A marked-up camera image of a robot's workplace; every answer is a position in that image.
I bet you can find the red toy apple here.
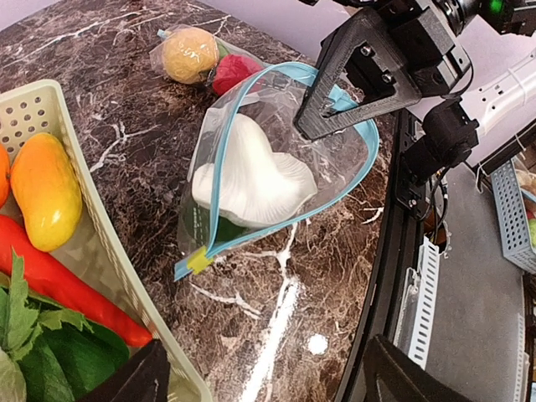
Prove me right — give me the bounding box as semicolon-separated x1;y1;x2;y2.
212;54;264;95

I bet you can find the beige perforated plastic basket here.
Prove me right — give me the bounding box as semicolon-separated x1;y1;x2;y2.
1;80;212;401

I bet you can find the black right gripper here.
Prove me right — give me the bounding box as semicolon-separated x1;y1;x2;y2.
294;1;473;141

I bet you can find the yellow orange mango toy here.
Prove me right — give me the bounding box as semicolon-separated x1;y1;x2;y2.
10;132;83;252

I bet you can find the blue perforated background basket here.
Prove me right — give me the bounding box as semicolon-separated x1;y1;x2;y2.
491;160;535;275

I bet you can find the red chili pepper toy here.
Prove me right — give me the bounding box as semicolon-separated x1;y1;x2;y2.
1;215;152;348

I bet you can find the white toy garlic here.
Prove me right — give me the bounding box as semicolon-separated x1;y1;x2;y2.
191;113;318;229

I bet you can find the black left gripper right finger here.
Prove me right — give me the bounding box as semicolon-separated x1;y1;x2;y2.
363;334;470;402

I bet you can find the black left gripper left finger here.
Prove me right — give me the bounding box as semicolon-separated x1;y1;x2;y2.
79;339;170;402

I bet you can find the clear zip bag blue zipper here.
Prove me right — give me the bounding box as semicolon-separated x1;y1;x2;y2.
149;25;265;96

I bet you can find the black front rail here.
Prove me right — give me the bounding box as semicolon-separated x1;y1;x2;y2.
335;110;424;401

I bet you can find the green white bok choy toy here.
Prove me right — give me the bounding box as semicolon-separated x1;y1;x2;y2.
1;250;130;401

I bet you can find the orange toy fruit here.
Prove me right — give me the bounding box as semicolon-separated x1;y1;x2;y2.
0;145;10;208

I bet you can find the white slotted cable duct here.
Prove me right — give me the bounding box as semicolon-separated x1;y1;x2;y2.
408;237;441;369

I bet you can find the yellow peach toy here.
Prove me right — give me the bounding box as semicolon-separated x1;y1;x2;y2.
162;27;219;85

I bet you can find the spare clear zip bag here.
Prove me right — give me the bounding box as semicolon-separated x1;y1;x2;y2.
174;62;379;280

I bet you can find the dark green toy vegetable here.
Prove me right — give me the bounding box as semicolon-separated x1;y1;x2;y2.
215;217;248;243

